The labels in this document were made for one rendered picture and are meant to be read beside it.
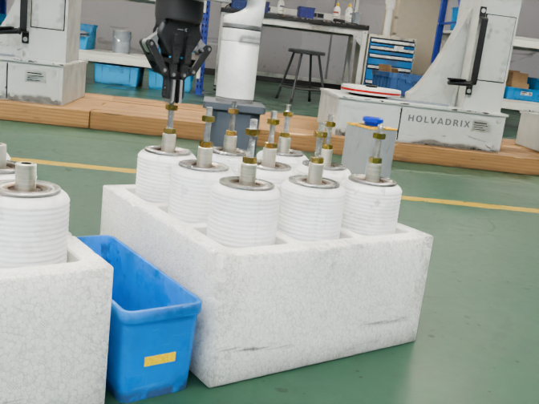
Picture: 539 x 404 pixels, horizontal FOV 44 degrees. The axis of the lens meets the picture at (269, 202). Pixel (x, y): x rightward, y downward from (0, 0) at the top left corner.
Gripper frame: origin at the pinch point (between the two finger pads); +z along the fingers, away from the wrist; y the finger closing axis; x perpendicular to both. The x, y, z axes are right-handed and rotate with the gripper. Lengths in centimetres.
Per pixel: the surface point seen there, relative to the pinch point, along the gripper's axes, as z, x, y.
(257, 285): 21.6, 30.6, 7.0
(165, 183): 14.3, 3.9, 2.9
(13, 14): -11, -221, -72
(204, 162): 9.1, 12.5, 2.7
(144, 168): 12.5, 0.6, 4.8
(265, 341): 29.8, 31.0, 4.7
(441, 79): -3, -90, -228
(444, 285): 35, 23, -56
